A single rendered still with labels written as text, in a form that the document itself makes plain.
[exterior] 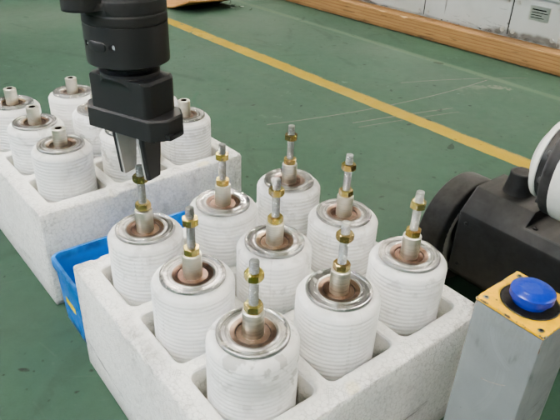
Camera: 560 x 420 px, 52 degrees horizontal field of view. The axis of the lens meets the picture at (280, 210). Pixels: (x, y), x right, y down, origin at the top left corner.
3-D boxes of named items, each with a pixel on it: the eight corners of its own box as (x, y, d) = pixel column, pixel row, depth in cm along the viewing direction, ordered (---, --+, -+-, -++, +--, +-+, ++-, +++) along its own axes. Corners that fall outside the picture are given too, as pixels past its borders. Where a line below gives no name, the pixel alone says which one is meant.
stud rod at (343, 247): (346, 282, 63) (352, 223, 59) (337, 283, 63) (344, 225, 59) (342, 276, 64) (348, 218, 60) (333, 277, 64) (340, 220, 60)
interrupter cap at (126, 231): (187, 224, 75) (186, 219, 75) (152, 253, 69) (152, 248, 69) (138, 210, 78) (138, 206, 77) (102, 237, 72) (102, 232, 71)
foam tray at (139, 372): (288, 272, 108) (293, 188, 99) (458, 406, 82) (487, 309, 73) (89, 361, 87) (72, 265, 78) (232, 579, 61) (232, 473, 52)
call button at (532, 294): (521, 287, 56) (526, 270, 55) (559, 308, 54) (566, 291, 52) (497, 302, 54) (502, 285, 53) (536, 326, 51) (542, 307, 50)
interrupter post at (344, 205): (334, 219, 78) (336, 197, 76) (334, 210, 80) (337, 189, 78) (352, 221, 78) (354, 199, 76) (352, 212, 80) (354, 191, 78)
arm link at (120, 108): (66, 127, 65) (47, 18, 59) (125, 102, 73) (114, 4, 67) (152, 152, 60) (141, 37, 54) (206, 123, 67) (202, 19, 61)
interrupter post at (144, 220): (158, 228, 74) (157, 207, 72) (147, 237, 72) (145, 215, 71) (143, 224, 75) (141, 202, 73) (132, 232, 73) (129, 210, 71)
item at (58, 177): (90, 217, 109) (77, 129, 100) (113, 240, 103) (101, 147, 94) (40, 233, 104) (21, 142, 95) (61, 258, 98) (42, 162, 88)
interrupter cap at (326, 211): (314, 227, 76) (314, 223, 75) (317, 200, 82) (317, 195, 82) (372, 232, 75) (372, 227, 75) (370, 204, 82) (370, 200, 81)
